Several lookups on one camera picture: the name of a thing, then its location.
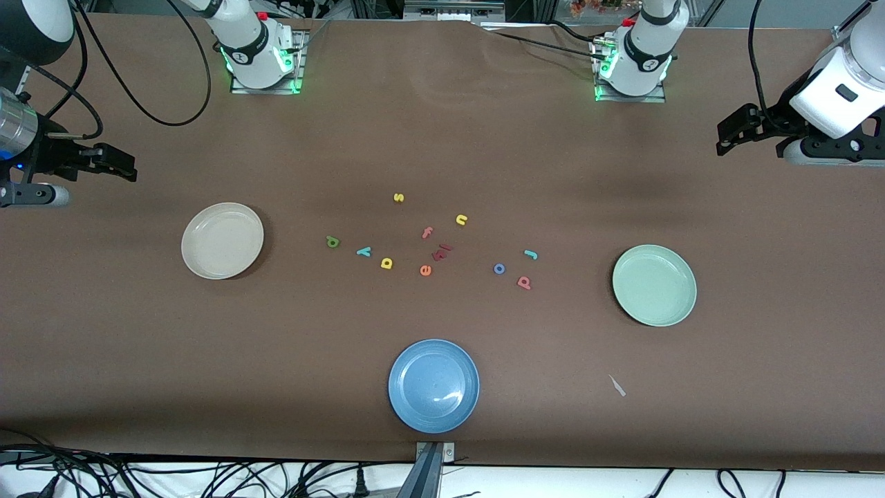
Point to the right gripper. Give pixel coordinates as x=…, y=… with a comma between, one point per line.
x=48, y=153

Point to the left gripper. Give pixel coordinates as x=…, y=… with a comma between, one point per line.
x=776, y=120

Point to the pink letter p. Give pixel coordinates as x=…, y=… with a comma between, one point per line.
x=524, y=282

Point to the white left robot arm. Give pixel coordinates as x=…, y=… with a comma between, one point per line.
x=646, y=62

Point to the beige brown plate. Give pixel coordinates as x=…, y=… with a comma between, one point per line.
x=222, y=241

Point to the light green plate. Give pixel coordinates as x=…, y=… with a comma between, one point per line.
x=654, y=285

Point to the brown table cover sheet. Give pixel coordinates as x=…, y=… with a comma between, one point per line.
x=138, y=346

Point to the orange artificial flowers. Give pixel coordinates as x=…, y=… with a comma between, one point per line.
x=588, y=7

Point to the white paper scrap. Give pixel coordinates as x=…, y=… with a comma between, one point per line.
x=617, y=387

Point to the white power strip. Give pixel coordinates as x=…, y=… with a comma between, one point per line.
x=453, y=8

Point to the blue plate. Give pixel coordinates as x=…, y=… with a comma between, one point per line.
x=433, y=386

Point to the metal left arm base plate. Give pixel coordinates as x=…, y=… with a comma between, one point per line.
x=632, y=99

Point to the aluminium frame rail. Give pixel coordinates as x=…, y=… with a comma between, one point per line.
x=838, y=32

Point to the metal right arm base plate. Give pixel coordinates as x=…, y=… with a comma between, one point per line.
x=266, y=90

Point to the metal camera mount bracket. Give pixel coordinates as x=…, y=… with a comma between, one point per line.
x=425, y=477

